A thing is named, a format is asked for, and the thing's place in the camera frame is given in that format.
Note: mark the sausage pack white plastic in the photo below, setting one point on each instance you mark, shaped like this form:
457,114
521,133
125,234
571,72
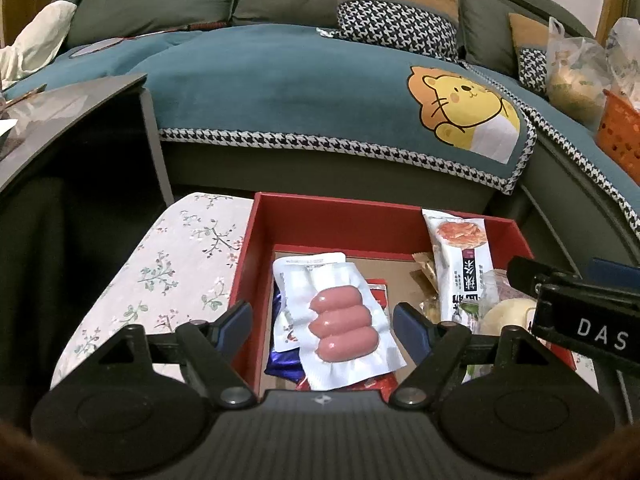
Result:
342,333

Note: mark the blue wafer biscuit packet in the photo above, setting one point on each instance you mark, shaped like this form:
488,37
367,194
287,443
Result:
285,364

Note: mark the yellow cookies clear packet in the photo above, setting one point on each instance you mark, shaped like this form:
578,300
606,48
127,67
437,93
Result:
427,280

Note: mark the orange plastic basket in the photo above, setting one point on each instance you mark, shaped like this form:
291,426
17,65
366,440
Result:
619,134

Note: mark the white paper packet on table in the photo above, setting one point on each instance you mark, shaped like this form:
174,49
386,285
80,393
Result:
5,127

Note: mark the dark grey side table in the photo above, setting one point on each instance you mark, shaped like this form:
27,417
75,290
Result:
110,119

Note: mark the white cloth on sofa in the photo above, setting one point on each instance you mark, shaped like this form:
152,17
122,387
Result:
38,43

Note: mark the red Trolli candy bag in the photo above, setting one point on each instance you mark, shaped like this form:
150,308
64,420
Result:
375,384

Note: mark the white barcode snack packet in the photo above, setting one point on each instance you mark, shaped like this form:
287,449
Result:
292,276

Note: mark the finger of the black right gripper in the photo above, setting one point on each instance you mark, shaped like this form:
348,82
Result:
538,280
613,274

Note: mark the houndstooth tan cushion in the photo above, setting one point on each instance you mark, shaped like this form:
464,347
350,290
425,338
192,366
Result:
425,27
530,42

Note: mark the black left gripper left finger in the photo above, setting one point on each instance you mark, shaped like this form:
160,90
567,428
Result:
207,352

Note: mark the clear plastic bag with food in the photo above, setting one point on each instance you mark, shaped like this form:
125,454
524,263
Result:
580,71

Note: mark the clear bread roll packet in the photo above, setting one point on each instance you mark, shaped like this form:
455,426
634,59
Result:
502,305

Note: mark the red cardboard box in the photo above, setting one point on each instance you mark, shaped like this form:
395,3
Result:
380,238

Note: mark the white rice cracker packet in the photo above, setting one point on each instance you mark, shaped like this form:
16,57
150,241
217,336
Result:
461,256

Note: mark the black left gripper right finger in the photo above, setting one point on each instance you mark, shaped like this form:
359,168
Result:
437,351

